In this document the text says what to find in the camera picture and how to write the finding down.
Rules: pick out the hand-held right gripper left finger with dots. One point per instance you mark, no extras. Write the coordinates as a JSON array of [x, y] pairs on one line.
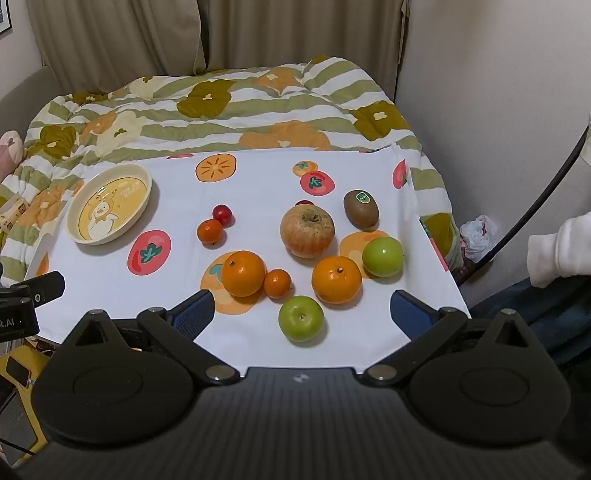
[[196, 316]]

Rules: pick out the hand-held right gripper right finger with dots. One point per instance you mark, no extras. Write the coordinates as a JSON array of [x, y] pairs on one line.
[[408, 316]]

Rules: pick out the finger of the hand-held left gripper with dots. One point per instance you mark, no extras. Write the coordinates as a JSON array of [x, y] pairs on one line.
[[44, 288]]

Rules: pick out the large orange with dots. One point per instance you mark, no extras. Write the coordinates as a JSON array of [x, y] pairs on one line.
[[243, 273], [336, 279]]

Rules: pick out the green round fruit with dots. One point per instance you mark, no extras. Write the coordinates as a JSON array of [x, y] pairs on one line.
[[382, 256], [300, 318]]

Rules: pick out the small mandarin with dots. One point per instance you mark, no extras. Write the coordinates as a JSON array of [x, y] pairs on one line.
[[277, 282], [210, 232]]

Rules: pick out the yellow duck print plate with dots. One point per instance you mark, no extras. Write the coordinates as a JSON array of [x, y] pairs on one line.
[[111, 207]]

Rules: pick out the red yellow apple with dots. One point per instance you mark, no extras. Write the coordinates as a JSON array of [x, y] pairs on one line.
[[307, 230]]

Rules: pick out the white plastic bag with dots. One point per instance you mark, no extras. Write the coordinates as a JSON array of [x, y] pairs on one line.
[[478, 235]]

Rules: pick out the brown kiwi with sticker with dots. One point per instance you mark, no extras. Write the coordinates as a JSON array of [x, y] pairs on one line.
[[360, 210]]

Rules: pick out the person's dark pants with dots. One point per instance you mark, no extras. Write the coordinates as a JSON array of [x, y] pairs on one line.
[[545, 314]]

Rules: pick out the white fruit print tablecloth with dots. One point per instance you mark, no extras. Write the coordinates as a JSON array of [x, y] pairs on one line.
[[258, 194]]

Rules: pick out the pink plush toy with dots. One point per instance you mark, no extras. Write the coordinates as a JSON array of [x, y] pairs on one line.
[[9, 150]]

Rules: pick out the black curved tube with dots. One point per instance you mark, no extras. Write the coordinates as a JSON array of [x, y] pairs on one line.
[[521, 218]]

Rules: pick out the person's white sweater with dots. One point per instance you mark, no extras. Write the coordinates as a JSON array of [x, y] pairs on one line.
[[558, 254]]

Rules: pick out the beige upholstered headboard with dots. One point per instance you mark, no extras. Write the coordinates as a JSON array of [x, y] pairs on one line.
[[23, 92]]

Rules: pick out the green striped floral blanket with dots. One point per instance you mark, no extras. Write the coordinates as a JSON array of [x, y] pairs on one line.
[[277, 120]]

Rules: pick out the beige curtain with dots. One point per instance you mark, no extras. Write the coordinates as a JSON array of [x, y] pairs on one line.
[[277, 32]]

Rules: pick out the framed wall picture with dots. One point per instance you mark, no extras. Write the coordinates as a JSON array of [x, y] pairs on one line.
[[3, 14]]

